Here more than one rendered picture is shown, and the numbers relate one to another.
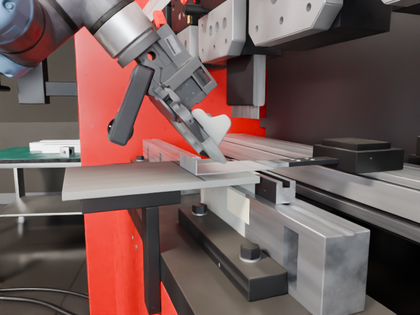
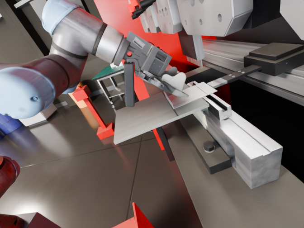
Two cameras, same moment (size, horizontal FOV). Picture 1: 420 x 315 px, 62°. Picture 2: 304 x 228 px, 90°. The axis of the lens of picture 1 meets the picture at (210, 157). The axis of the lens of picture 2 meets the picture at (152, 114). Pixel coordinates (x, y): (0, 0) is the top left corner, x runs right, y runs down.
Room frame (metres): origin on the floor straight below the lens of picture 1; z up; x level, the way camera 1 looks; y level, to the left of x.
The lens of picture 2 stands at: (0.15, -0.06, 1.22)
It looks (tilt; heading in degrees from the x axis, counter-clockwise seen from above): 30 degrees down; 23
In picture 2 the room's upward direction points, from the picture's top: 23 degrees counter-clockwise
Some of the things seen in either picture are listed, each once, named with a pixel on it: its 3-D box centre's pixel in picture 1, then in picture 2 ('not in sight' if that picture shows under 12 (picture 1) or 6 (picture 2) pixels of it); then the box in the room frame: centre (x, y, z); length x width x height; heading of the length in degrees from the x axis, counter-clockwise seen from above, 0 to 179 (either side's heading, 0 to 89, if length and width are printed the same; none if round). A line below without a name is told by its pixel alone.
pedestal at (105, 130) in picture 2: not in sight; (94, 112); (1.78, 1.44, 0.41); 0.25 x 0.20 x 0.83; 111
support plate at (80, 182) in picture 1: (156, 174); (154, 108); (0.53, 0.08, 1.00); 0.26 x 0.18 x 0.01; 111
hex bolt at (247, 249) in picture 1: (250, 251); (208, 146); (0.43, -0.05, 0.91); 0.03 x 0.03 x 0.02
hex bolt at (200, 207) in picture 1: (199, 209); not in sight; (0.62, 0.02, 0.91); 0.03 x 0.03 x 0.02
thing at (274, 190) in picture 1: (251, 177); (205, 97); (0.55, -0.07, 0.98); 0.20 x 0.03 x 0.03; 21
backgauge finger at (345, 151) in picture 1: (323, 155); (250, 66); (0.63, -0.21, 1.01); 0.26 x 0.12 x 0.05; 111
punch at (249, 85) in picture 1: (244, 88); (190, 46); (0.58, -0.06, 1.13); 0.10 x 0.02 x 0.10; 21
